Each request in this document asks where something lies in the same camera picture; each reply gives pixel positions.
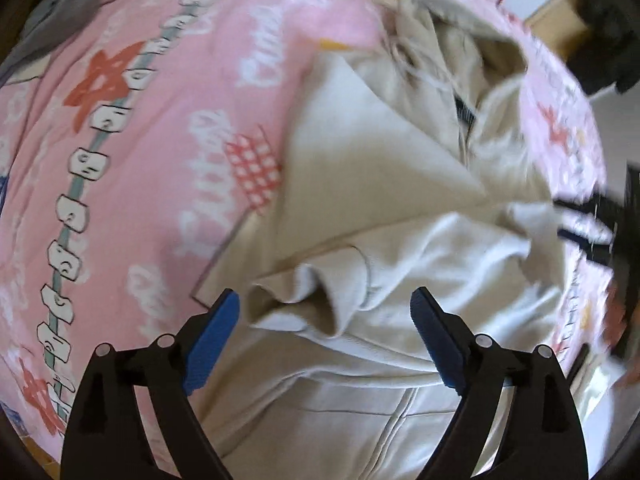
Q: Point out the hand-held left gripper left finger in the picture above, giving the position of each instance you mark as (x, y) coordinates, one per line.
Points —
(212, 342)

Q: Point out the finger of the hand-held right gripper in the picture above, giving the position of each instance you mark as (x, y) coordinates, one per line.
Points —
(585, 246)
(587, 209)

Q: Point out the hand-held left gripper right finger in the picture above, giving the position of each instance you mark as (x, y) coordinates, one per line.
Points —
(435, 342)

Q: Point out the cream hooded jacket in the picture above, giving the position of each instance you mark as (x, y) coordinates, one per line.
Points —
(400, 240)

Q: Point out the black object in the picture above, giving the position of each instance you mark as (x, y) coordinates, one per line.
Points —
(600, 45)

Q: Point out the pink printed bedsheet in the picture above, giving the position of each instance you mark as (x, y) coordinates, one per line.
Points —
(150, 160)

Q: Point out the grey cloth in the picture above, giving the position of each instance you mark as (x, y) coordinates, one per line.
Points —
(60, 15)

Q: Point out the wooden bed frame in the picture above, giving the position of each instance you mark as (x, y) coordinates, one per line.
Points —
(555, 25)

